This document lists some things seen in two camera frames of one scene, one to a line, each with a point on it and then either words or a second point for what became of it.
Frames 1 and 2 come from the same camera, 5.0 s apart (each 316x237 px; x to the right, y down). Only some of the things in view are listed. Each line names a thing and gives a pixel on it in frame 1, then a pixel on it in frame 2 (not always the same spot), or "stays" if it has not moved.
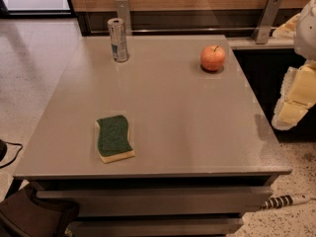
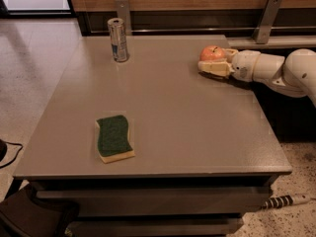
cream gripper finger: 288,30 -> 230,53
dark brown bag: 27,215 stays
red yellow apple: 212,57 stays
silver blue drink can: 118,36 stays
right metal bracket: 271,12 stays
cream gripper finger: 297,96 -> 217,67
